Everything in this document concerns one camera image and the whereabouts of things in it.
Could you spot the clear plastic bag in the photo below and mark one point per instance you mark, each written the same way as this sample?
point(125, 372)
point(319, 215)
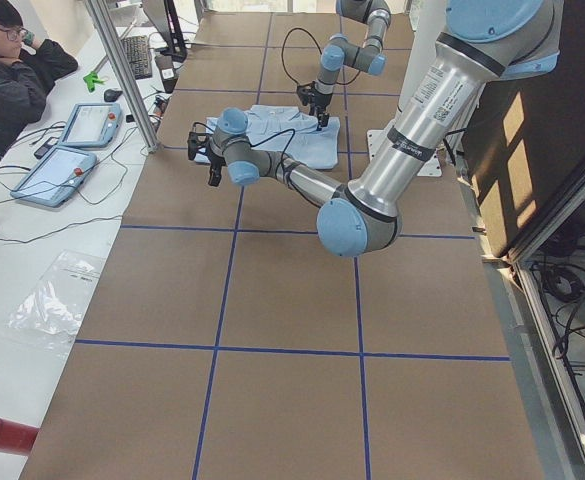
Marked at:
point(50, 316)

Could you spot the light blue button-up shirt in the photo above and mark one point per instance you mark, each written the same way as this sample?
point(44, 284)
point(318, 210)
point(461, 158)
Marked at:
point(286, 128)

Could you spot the green scissors on desk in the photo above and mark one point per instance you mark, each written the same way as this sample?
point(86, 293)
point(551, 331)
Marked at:
point(93, 79)

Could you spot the far teach pendant tablet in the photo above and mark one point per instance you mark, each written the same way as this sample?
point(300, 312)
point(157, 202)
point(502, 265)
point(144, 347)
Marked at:
point(91, 125)

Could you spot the aluminium frame post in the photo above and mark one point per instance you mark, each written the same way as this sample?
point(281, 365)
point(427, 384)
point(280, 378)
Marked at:
point(109, 36)

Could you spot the black panel board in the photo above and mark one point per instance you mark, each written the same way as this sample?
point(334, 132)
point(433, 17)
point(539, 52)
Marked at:
point(525, 144)

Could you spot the black computer mouse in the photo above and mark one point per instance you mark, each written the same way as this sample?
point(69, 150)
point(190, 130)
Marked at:
point(111, 95)

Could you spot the small black phone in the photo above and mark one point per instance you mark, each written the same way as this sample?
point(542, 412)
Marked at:
point(43, 150)

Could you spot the seated person in black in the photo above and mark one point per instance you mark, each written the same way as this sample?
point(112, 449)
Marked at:
point(29, 69)

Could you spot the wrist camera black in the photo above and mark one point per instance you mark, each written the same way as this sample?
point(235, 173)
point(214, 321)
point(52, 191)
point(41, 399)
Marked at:
point(197, 145)
point(306, 93)

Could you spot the black keyboard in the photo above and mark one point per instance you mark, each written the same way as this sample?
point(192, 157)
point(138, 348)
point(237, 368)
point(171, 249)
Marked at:
point(138, 53)

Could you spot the orange black connector box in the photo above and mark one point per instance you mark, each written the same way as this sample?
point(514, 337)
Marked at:
point(160, 106)

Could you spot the teach pendant tablet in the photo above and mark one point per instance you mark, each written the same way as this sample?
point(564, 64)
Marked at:
point(56, 177)
point(91, 125)

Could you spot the red cylinder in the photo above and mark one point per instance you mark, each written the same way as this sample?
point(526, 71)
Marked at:
point(16, 438)

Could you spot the near teach pendant tablet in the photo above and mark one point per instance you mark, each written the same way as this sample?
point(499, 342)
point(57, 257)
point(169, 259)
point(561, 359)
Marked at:
point(56, 177)

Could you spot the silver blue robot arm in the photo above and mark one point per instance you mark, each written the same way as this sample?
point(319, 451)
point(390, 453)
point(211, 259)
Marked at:
point(339, 52)
point(481, 42)

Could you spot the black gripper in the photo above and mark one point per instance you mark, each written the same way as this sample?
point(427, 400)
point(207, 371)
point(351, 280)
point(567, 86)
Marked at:
point(215, 165)
point(320, 103)

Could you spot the white central pedestal column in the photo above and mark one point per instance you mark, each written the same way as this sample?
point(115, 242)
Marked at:
point(427, 19)

